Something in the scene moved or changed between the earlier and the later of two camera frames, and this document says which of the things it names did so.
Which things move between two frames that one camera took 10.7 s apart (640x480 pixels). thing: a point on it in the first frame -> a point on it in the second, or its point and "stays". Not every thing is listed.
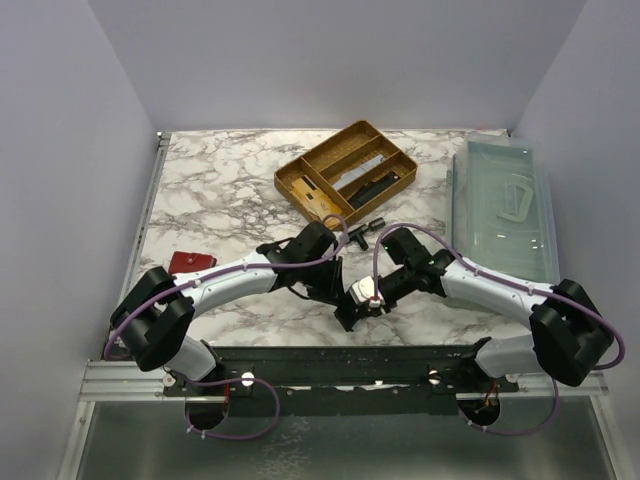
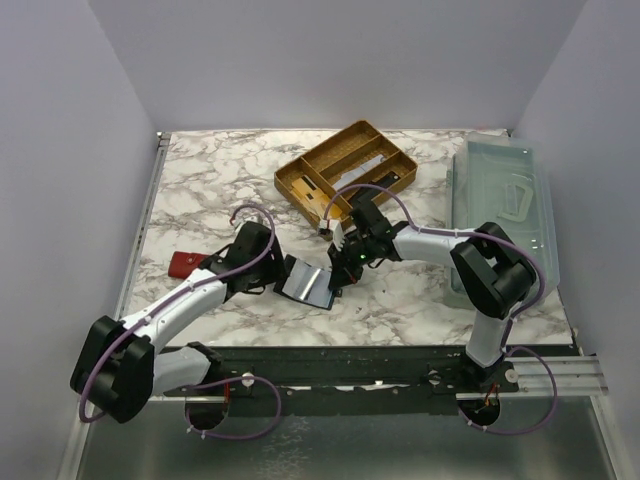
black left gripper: [329, 282] -> [279, 265]
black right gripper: [353, 310] -> [343, 265]
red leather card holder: [184, 262] stays
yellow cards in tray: [316, 201] stays
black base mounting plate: [340, 379] stays
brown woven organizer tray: [346, 175] stays
